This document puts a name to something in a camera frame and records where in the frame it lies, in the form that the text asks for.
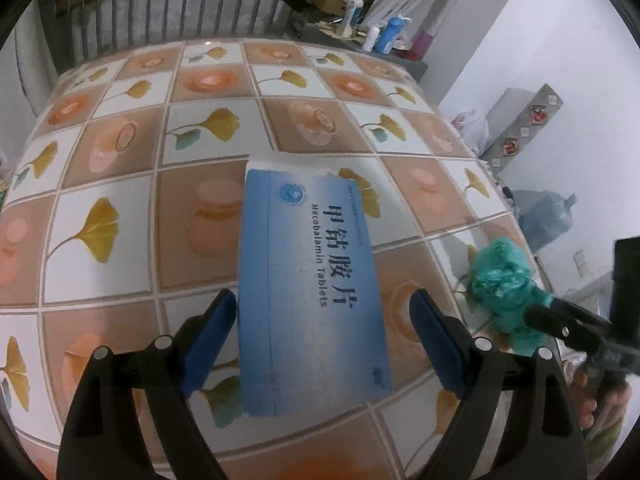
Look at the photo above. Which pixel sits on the patterned tablecloth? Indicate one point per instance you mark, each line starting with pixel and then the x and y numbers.
pixel 123 219

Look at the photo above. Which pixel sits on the person right hand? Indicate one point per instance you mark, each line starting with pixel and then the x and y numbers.
pixel 595 404

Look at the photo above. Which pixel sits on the teal plastic bag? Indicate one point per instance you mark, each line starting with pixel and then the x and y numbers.
pixel 501 281

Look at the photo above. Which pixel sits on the blue water jug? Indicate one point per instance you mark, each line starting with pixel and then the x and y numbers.
pixel 543 216

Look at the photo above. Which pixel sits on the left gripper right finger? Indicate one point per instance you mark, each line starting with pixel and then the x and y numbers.
pixel 541 439

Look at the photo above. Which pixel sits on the blue medicine tablet box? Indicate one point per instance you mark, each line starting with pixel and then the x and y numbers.
pixel 311 324

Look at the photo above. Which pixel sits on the metal bed railing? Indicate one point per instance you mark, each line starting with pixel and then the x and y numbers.
pixel 79 31

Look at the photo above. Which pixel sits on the small white bottle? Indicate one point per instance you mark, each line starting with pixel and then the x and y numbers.
pixel 371 38

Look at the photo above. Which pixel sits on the blue pump bottle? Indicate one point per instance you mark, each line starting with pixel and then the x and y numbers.
pixel 390 33

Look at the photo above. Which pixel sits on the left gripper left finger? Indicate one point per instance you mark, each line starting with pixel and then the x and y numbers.
pixel 102 437

